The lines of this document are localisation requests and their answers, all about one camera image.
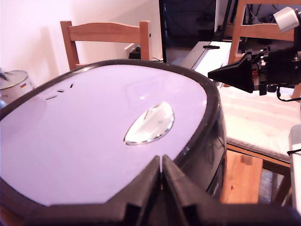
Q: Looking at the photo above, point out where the black rice cooker body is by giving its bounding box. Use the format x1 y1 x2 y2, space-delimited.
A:
178 101 228 202

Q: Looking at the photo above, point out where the black flat screen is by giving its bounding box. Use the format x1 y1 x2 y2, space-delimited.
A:
158 0 217 64

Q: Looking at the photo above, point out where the light wooden chair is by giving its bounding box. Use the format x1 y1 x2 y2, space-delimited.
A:
228 0 301 65
60 20 151 71

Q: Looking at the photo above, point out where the white cabinet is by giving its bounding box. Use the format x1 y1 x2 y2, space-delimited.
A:
169 41 233 71

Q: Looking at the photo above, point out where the black metal pole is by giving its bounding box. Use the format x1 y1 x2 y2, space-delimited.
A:
221 0 233 38

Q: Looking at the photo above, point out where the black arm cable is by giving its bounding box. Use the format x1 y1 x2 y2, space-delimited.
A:
276 86 301 102

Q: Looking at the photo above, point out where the white camera box with bracket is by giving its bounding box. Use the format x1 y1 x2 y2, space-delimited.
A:
272 6 301 59

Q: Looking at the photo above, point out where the black rice cooker lid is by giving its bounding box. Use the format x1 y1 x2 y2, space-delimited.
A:
0 58 223 209

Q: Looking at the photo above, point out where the small black box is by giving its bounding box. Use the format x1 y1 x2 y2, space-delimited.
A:
128 47 142 59

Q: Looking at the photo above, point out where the light wooden stool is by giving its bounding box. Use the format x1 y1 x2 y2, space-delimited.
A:
220 150 263 204

